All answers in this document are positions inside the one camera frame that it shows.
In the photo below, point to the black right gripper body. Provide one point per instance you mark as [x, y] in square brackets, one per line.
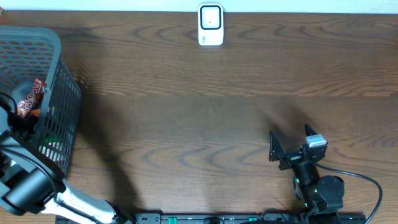
[293, 158]

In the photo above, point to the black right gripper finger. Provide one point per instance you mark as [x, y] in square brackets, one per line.
[309, 131]
[276, 151]

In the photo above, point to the orange chocolate bar wrapper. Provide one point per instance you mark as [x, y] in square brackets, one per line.
[32, 99]

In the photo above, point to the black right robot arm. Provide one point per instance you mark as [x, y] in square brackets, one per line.
[322, 195]

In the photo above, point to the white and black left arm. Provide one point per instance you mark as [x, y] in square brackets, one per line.
[32, 182]

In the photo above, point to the white barcode scanner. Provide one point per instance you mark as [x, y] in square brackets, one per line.
[210, 24]

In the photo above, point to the dark grey plastic basket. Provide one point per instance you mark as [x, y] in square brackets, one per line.
[28, 53]

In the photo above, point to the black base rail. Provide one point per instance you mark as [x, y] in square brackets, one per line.
[268, 217]

